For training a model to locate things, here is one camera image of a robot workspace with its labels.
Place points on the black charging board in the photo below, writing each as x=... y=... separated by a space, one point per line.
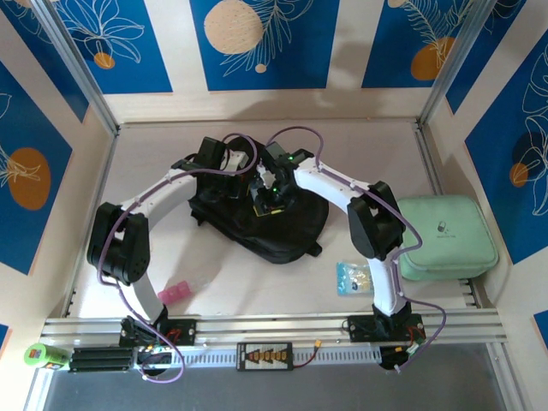
x=265 y=356

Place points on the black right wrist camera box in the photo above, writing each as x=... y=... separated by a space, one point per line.
x=276 y=152

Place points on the black ribbed power block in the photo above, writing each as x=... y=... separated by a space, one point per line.
x=100 y=359

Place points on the blue white supplies packet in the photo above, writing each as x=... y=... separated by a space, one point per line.
x=353 y=278

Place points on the mint green zip case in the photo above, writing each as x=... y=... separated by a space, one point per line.
x=449 y=231

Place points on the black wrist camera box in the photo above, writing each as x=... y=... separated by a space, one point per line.
x=276 y=152
x=212 y=152

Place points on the pink plastic eraser box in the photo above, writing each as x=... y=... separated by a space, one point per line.
x=173 y=293

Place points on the aluminium mounting rail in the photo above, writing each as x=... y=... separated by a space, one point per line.
x=265 y=327

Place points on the green cylindrical can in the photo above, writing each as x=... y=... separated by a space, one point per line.
x=43 y=356

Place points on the aluminium frame post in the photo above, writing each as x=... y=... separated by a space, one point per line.
x=458 y=60
x=75 y=64

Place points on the black fabric backpack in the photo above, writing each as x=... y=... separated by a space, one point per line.
x=278 y=235

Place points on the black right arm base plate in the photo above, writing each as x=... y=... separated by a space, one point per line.
x=359 y=327

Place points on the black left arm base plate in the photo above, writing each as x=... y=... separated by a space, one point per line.
x=184 y=331

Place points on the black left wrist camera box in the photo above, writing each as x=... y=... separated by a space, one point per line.
x=212 y=152

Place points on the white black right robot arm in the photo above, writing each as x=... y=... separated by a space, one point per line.
x=329 y=184

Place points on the grey metal plate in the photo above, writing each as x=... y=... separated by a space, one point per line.
x=257 y=391

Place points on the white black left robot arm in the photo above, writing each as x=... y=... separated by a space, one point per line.
x=167 y=197

